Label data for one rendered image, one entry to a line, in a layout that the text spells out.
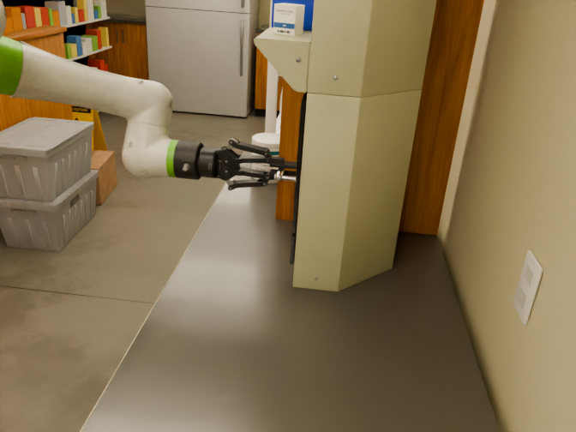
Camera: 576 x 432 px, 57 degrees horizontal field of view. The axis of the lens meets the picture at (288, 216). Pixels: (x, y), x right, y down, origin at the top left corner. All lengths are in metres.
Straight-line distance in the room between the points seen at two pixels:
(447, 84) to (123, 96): 0.83
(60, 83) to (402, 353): 0.91
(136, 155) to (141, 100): 0.13
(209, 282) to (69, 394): 1.28
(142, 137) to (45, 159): 1.95
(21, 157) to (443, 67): 2.41
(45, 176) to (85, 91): 2.03
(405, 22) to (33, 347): 2.18
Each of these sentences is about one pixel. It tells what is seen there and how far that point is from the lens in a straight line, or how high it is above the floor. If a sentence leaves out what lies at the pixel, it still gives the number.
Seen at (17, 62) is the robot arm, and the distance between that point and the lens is 1.23.
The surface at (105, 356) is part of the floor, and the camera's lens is 2.63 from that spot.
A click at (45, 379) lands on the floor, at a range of 2.58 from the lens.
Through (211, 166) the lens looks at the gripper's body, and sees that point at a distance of 1.29.
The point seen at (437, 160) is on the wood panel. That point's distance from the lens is 1.57.
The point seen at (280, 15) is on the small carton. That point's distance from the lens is 1.21.
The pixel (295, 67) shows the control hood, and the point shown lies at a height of 1.46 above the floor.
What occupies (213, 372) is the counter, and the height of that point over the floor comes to 0.94.
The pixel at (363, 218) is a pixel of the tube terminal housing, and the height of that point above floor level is 1.12.
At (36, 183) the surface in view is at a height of 0.44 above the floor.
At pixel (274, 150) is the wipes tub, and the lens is 1.86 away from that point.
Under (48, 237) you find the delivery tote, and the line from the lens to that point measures 3.47.
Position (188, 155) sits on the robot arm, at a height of 1.23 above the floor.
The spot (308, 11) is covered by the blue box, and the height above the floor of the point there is 1.55.
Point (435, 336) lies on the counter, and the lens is 1.23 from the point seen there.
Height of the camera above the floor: 1.65
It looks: 25 degrees down
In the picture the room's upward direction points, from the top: 4 degrees clockwise
